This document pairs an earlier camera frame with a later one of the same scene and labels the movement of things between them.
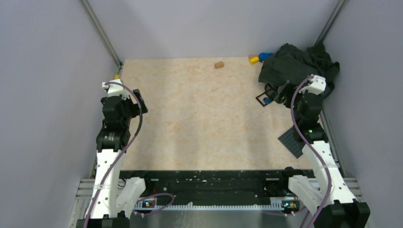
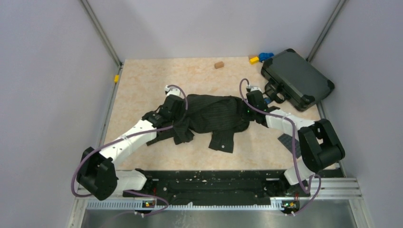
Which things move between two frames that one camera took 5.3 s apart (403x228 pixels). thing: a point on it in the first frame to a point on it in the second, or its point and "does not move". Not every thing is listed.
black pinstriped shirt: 288,64 to 222,114
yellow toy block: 254,60 does not move
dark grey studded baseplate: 292,140 does not move
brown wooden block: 218,65 does not move
